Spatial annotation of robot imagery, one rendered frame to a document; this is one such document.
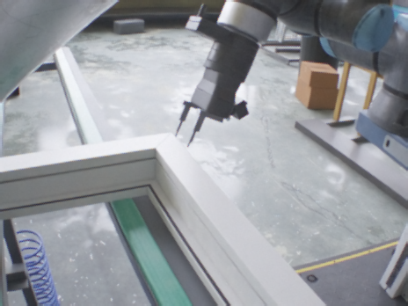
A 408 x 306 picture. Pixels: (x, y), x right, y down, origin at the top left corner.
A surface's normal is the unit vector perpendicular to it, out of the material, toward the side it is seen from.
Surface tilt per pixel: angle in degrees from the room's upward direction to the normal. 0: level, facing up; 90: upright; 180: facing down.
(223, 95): 65
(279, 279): 0
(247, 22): 72
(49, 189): 90
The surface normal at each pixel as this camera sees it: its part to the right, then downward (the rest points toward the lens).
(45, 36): 0.50, 0.83
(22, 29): 0.39, 0.73
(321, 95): 0.18, 0.48
